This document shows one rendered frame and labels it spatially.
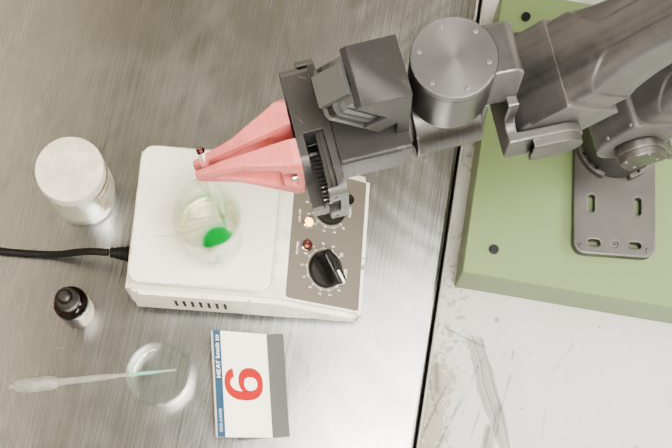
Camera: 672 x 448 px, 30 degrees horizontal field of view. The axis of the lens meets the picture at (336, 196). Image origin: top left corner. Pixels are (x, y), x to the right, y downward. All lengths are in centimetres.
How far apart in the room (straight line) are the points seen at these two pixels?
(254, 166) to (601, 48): 25
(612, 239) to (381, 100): 36
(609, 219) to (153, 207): 39
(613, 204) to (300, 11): 35
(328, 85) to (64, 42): 47
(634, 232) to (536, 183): 9
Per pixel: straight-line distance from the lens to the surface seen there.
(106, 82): 120
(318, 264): 107
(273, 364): 111
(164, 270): 104
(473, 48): 82
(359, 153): 85
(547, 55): 88
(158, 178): 107
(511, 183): 110
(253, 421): 109
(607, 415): 114
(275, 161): 86
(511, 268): 108
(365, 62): 80
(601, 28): 86
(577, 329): 114
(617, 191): 111
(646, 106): 96
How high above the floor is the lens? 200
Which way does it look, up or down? 73 degrees down
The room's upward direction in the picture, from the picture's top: 5 degrees clockwise
